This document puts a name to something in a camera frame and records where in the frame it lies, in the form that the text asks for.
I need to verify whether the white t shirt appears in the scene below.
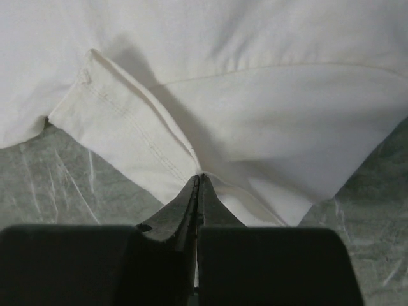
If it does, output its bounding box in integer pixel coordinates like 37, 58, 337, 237
1, 1, 407, 226

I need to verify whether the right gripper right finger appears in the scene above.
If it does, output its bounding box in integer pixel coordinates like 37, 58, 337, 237
198, 175, 364, 305

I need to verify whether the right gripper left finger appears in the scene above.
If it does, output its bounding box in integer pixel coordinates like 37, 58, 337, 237
1, 176, 200, 305

